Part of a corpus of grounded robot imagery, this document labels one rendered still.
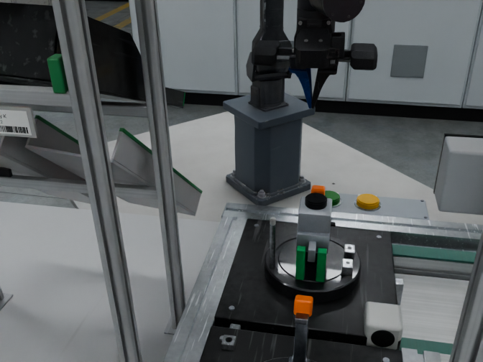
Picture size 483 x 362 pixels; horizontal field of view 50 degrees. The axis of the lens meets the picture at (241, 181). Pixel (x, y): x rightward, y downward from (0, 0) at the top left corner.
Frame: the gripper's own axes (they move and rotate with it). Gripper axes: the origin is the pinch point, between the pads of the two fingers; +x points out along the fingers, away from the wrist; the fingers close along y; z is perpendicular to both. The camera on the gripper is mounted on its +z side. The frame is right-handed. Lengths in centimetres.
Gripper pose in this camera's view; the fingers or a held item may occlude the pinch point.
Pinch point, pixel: (312, 87)
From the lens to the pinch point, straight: 84.2
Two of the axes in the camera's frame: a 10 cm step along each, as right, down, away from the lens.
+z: -1.9, 4.9, -8.5
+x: 0.2, 8.7, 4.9
